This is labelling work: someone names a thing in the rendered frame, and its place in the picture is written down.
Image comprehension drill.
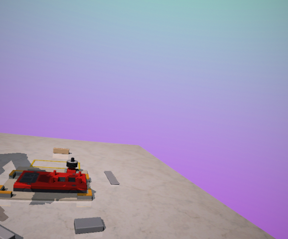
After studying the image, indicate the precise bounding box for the black wheel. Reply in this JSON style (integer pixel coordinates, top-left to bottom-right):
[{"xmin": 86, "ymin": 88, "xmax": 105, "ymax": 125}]
[{"xmin": 66, "ymin": 159, "xmax": 78, "ymax": 168}]

